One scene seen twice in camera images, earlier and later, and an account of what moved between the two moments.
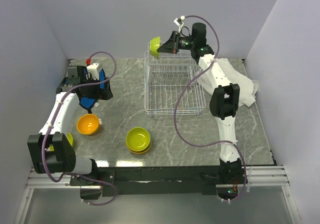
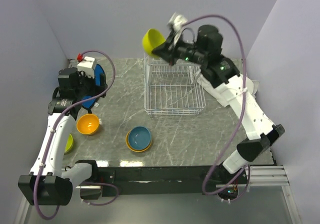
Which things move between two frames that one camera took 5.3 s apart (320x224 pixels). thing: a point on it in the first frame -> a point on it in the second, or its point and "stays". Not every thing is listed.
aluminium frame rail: x=265 y=176 stays
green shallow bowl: x=138 y=139 -> x=152 y=38
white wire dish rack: x=165 y=78 stays
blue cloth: x=88 y=102 stays
